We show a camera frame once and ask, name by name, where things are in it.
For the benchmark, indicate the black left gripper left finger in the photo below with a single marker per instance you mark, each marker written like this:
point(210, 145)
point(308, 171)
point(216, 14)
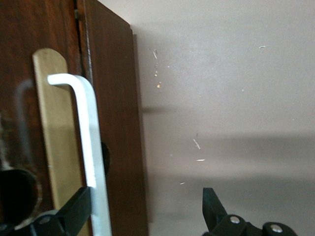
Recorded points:
point(69, 216)

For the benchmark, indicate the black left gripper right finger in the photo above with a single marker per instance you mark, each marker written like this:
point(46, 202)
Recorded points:
point(216, 221)

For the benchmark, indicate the wooden drawer with dark face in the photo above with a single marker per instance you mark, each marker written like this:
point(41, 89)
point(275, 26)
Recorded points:
point(24, 61)

